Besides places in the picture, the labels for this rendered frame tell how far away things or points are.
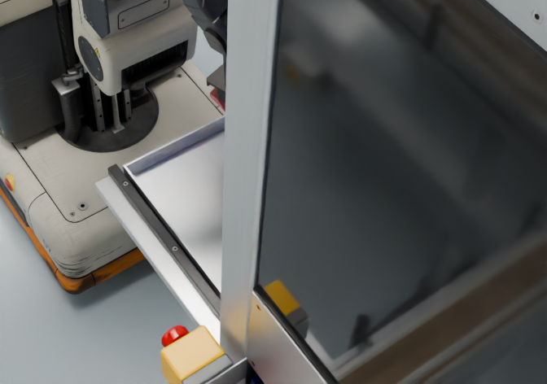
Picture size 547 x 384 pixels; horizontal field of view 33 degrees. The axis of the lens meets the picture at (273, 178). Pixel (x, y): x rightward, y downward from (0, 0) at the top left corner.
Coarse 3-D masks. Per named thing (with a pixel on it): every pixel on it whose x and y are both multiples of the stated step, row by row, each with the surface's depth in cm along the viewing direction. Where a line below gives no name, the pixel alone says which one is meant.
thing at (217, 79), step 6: (222, 66) 148; (216, 72) 147; (222, 72) 147; (210, 78) 146; (216, 78) 146; (222, 78) 146; (210, 84) 146; (216, 84) 145; (222, 84) 145; (222, 90) 144
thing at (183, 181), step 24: (216, 120) 161; (168, 144) 157; (192, 144) 162; (216, 144) 162; (144, 168) 158; (168, 168) 158; (192, 168) 159; (216, 168) 159; (144, 192) 151; (168, 192) 155; (192, 192) 156; (216, 192) 156; (168, 216) 152; (192, 216) 153; (216, 216) 153; (192, 240) 150; (216, 240) 150; (216, 264) 148; (216, 288) 142
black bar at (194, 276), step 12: (108, 168) 155; (120, 180) 154; (132, 192) 153; (132, 204) 153; (144, 204) 151; (144, 216) 150; (156, 216) 150; (156, 228) 149; (168, 240) 148; (168, 252) 148; (180, 252) 146; (180, 264) 145; (192, 264) 145; (192, 276) 144; (204, 288) 143; (204, 300) 143; (216, 300) 142; (216, 312) 141
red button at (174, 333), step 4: (172, 328) 126; (176, 328) 126; (180, 328) 126; (184, 328) 127; (168, 332) 125; (172, 332) 125; (176, 332) 125; (180, 332) 125; (184, 332) 126; (188, 332) 127; (164, 336) 126; (168, 336) 125; (172, 336) 125; (176, 336) 125; (180, 336) 125; (164, 340) 125; (168, 340) 125; (172, 340) 125; (176, 340) 125; (164, 344) 126; (168, 344) 125
